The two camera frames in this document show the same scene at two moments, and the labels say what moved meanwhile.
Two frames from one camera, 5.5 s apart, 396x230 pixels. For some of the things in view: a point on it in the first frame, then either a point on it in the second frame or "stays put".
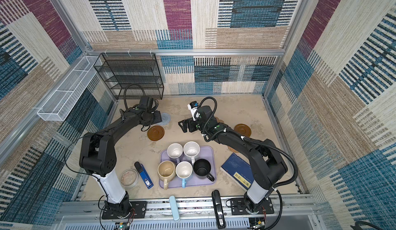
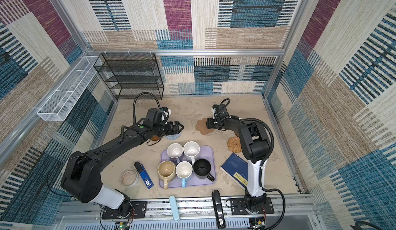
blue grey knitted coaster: [166, 118] → [174, 136]
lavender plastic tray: [206, 152] stays put
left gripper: [158, 118] → [176, 130]
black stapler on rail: [216, 196] stays put
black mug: [201, 167] stays put
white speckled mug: [192, 149] stays put
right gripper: [191, 122] → [209, 123]
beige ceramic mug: [166, 170] stays put
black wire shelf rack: [138, 69] stays put
